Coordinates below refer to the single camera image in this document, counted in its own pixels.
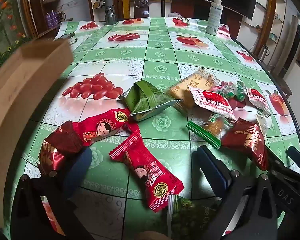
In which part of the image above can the brown cardboard box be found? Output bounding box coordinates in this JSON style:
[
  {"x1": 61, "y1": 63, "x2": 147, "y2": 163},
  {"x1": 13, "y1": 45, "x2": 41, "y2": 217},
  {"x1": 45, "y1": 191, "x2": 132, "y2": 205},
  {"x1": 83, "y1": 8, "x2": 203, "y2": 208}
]
[{"x1": 0, "y1": 39, "x2": 74, "y2": 163}]

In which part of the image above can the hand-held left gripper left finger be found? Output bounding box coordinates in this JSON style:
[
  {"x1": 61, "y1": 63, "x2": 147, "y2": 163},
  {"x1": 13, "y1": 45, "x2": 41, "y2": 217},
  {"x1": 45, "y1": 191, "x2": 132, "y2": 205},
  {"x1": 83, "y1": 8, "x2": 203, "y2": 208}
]
[{"x1": 12, "y1": 146, "x2": 95, "y2": 240}]

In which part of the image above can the olive green snack packet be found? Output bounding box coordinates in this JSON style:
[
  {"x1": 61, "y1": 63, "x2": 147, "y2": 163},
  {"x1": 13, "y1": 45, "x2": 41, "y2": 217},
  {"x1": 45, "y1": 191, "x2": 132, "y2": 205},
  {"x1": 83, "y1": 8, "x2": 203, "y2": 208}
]
[{"x1": 118, "y1": 79, "x2": 183, "y2": 122}]

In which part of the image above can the steel thermos cup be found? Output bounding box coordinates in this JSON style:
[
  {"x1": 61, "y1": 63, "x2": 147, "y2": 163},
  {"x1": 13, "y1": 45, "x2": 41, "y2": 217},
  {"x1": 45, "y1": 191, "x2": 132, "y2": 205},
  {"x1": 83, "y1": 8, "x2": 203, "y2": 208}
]
[{"x1": 260, "y1": 44, "x2": 270, "y2": 61}]

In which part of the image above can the white standing air conditioner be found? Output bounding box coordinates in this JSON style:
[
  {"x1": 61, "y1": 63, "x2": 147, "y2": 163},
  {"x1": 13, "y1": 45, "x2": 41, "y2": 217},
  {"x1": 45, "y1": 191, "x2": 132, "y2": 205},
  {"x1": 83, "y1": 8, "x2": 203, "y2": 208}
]
[{"x1": 275, "y1": 14, "x2": 300, "y2": 78}]

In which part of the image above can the green pea snack packet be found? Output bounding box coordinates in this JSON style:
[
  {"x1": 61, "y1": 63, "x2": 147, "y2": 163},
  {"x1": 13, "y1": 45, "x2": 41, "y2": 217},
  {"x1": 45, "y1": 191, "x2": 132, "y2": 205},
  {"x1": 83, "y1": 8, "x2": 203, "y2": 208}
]
[{"x1": 167, "y1": 194, "x2": 224, "y2": 240}]

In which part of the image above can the wooden side table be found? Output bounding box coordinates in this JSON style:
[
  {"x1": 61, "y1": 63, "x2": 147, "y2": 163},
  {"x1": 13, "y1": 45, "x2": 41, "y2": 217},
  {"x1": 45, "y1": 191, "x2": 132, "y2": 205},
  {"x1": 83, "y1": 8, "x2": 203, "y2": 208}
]
[{"x1": 277, "y1": 76, "x2": 293, "y2": 99}]

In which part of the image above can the white spray bottle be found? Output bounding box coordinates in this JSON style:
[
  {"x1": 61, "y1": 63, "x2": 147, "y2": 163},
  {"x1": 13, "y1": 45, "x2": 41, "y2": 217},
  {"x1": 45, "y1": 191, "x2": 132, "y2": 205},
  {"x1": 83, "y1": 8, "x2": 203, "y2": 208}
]
[{"x1": 205, "y1": 0, "x2": 223, "y2": 36}]

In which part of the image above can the black flat object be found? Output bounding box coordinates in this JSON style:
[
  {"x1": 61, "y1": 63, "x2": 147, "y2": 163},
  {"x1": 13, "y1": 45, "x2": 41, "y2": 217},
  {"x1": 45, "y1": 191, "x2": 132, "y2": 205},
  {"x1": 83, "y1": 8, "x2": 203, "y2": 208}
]
[{"x1": 57, "y1": 32, "x2": 77, "y2": 43}]

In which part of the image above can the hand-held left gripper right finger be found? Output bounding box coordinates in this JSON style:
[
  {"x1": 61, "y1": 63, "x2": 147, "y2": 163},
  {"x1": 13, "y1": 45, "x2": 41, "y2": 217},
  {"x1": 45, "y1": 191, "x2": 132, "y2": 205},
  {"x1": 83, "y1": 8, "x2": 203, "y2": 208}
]
[{"x1": 192, "y1": 145, "x2": 276, "y2": 240}]

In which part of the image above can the flower wall poster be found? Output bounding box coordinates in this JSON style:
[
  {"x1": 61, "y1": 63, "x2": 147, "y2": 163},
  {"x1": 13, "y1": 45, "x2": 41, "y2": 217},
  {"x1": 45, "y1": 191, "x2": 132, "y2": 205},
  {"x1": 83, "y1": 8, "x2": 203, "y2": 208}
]
[{"x1": 0, "y1": 0, "x2": 33, "y2": 74}]

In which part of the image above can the dark red shiny snack packet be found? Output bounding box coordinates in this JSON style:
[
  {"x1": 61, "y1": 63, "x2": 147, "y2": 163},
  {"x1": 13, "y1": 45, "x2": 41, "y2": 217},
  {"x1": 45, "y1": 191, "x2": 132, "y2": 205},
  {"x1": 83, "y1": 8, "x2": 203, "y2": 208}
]
[
  {"x1": 220, "y1": 117, "x2": 270, "y2": 171},
  {"x1": 37, "y1": 120, "x2": 92, "y2": 178}
]

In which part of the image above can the dark wooden chair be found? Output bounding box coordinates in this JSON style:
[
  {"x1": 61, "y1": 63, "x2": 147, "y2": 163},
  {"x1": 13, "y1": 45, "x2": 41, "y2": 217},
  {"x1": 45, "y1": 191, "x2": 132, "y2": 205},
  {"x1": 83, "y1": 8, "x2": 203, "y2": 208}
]
[{"x1": 111, "y1": 0, "x2": 168, "y2": 22}]

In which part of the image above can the green wrapped candy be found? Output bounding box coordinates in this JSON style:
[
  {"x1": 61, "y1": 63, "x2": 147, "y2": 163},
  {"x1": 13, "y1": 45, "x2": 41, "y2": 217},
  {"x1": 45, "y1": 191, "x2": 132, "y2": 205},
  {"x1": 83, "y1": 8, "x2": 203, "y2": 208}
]
[
  {"x1": 215, "y1": 81, "x2": 238, "y2": 101},
  {"x1": 235, "y1": 81, "x2": 246, "y2": 103}
]

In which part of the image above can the grey metal flashlight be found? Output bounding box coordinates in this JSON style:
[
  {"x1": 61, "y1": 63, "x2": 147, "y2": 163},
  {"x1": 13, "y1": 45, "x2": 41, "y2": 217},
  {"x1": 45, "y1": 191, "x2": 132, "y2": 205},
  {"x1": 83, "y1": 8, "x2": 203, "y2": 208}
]
[{"x1": 103, "y1": 0, "x2": 117, "y2": 26}]

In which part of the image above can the small red-white snack packet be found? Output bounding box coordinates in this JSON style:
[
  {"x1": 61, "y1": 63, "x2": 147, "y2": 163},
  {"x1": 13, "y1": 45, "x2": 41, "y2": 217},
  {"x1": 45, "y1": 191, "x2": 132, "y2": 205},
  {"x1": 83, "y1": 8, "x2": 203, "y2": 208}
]
[{"x1": 245, "y1": 87, "x2": 272, "y2": 116}]

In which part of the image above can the clear green-edged pastry packet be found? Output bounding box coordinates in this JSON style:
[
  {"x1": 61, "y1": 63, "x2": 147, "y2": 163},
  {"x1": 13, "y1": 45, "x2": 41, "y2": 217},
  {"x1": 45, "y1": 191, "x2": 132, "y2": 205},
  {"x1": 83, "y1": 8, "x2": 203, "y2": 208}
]
[{"x1": 186, "y1": 113, "x2": 235, "y2": 151}]

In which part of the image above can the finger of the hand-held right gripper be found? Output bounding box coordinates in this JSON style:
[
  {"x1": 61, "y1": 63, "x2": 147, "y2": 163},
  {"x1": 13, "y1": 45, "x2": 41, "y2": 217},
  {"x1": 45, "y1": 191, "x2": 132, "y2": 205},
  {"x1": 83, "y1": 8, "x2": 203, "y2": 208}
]
[
  {"x1": 287, "y1": 146, "x2": 300, "y2": 176},
  {"x1": 264, "y1": 148, "x2": 291, "y2": 173}
]

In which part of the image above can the large red-white snack packet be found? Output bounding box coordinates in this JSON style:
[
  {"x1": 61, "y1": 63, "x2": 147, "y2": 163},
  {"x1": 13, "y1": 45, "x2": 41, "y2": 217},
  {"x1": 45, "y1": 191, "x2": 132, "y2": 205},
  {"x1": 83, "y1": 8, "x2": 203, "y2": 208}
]
[{"x1": 187, "y1": 85, "x2": 237, "y2": 121}]

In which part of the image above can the green fruit-print tablecloth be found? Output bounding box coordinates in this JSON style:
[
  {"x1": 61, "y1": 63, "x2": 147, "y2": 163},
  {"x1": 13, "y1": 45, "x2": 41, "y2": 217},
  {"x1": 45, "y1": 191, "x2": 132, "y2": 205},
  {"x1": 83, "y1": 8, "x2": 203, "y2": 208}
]
[{"x1": 4, "y1": 17, "x2": 300, "y2": 240}]

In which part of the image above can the yellow biscuit packet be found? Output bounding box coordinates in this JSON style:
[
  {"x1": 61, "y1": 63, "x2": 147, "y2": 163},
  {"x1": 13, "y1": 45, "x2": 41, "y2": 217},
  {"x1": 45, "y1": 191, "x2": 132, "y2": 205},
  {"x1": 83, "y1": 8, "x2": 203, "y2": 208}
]
[{"x1": 167, "y1": 70, "x2": 221, "y2": 108}]

